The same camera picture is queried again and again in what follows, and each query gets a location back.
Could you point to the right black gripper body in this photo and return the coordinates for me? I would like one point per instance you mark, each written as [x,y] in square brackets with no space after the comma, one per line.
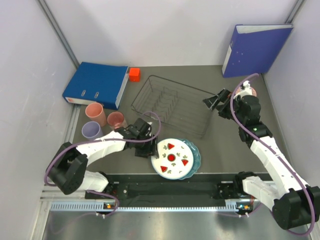
[225,112]

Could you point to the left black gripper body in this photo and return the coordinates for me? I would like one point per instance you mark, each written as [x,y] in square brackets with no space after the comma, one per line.
[144,148]

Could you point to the white plate with red fruit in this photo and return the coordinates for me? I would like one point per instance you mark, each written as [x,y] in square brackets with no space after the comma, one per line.
[175,159]

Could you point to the pink patterned mug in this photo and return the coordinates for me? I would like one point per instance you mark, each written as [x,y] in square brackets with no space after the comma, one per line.
[116,120]

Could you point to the blue and orange patterned bowl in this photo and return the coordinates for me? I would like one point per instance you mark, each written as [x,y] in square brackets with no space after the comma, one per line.
[253,92]

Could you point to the teal scalloped plate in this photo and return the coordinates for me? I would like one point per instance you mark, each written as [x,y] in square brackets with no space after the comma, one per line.
[196,158]

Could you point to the lilac plastic cup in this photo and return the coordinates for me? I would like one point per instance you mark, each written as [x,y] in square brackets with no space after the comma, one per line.
[92,130]

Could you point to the pink plastic cup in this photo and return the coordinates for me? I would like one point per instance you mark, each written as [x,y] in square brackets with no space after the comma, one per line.
[96,113]

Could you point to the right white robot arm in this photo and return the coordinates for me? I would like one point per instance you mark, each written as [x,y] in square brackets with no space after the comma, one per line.
[292,202]

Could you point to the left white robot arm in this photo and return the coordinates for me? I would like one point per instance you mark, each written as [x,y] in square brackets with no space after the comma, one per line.
[68,169]

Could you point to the small red cube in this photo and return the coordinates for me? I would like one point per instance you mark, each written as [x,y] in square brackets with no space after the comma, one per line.
[134,74]

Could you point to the blue binder lying flat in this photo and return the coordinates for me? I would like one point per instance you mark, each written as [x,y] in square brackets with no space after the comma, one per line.
[93,82]

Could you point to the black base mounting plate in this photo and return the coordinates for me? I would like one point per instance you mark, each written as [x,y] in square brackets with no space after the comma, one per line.
[129,190]

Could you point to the purple binder standing upright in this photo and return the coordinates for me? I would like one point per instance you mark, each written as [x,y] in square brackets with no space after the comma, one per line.
[253,48]

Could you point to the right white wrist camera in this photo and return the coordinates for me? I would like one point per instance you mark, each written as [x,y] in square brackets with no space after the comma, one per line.
[243,85]

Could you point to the black wire dish rack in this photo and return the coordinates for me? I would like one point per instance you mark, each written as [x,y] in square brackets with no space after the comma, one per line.
[178,105]

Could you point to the white slotted cable duct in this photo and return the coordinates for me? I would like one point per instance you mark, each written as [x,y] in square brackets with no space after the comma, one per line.
[91,206]

